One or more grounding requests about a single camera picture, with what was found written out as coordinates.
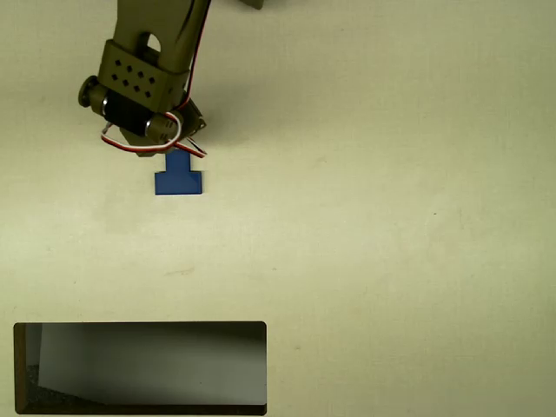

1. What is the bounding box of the blue T-shaped block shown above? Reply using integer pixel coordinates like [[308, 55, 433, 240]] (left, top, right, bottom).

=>
[[154, 149, 204, 197]]

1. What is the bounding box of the rectangular bin opening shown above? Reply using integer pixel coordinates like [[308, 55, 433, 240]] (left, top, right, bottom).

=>
[[12, 321, 268, 417]]

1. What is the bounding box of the white red black servo cable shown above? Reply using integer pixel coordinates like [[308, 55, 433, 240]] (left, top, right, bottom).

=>
[[100, 110, 209, 159]]

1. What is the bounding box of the thin red black cable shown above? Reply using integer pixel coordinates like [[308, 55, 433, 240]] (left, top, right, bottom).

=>
[[175, 0, 215, 112]]

